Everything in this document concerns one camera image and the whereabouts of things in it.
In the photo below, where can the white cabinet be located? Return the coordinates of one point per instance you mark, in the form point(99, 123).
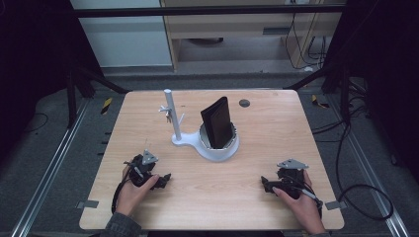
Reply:
point(125, 36)

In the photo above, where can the yellow black striped tape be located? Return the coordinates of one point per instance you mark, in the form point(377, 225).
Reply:
point(318, 101)
point(106, 105)

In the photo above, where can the dark round table grommet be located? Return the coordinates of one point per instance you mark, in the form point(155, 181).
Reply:
point(244, 103)

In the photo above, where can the person's right hand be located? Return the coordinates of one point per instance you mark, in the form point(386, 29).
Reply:
point(303, 210)

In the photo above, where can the grey tape strip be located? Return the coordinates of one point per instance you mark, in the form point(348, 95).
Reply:
point(87, 204)
point(336, 205)

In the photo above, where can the black horizontal bar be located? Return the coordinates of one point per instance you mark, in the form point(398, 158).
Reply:
point(197, 11)

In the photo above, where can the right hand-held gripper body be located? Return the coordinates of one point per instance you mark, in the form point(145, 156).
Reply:
point(291, 181)

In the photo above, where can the black tablet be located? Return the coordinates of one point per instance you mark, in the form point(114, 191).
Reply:
point(218, 123)

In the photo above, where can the white bowl with jagged rim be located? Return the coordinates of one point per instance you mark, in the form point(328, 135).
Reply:
point(202, 138)

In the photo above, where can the light wooden desk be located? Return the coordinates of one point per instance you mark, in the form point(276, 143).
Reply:
point(230, 24)

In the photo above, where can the aluminium floor rail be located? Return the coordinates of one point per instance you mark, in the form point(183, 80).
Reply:
point(49, 171)
point(372, 177)

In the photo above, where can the black metal stand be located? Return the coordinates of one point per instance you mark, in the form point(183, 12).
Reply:
point(345, 95)
point(70, 98)

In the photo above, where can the person's left hand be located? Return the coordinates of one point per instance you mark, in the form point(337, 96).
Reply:
point(131, 197)

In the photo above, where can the white key stand with tray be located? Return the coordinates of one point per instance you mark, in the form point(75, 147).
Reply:
point(184, 140)

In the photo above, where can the dark curtain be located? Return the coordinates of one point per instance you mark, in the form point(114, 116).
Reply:
point(33, 65)
point(388, 82)

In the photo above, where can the silver keys with dark fob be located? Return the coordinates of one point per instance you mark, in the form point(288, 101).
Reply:
point(168, 116)

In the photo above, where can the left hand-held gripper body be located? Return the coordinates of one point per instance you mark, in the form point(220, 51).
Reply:
point(141, 171)

